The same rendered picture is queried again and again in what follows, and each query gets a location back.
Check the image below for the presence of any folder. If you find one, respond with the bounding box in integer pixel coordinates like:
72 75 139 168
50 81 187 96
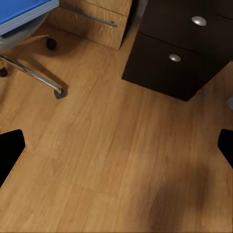
0 0 59 35

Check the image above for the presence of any swivel chair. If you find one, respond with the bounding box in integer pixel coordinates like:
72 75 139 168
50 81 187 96
0 11 65 99

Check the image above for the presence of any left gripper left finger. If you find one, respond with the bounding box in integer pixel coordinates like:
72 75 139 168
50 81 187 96
0 129 25 187

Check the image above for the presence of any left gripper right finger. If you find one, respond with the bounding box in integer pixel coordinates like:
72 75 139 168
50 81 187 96
217 129 233 168

